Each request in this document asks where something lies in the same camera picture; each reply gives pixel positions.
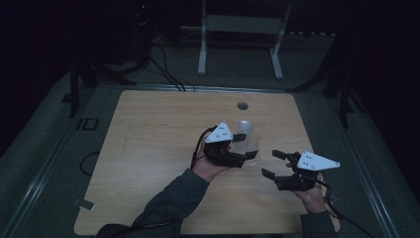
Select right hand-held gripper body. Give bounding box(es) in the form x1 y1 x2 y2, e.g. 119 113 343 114
274 151 342 192

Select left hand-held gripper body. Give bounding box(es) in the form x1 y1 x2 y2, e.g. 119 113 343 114
202 121 248 170

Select person's left hand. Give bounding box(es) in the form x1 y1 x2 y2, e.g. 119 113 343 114
191 144 231 183

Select person's right hand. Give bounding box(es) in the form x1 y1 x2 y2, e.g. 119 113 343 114
294 180 328 214

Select black tripod stand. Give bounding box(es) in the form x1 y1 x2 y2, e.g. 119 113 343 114
67 54 138 119
285 41 368 130

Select white metal stand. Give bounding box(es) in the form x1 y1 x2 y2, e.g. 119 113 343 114
196 0 294 80

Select white power strip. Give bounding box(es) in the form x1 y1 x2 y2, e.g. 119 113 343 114
286 31 337 38

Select dark equipment with red light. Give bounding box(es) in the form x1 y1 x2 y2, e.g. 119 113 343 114
131 0 157 68

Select grey tape piece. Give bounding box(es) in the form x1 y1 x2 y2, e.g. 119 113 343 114
72 197 96 211

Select left hand-held gripper cable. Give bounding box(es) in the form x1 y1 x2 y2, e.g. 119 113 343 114
189 125 218 172

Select hand-held gripper cable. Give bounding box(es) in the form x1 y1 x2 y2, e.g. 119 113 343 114
189 125 218 172
317 171 375 238

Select right hand-held gripper cable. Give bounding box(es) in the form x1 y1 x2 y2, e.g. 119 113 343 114
317 171 375 238

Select black floor cables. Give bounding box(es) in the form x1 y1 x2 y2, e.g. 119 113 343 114
145 42 196 92

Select black cable loop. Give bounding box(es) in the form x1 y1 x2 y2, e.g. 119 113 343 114
79 151 102 178

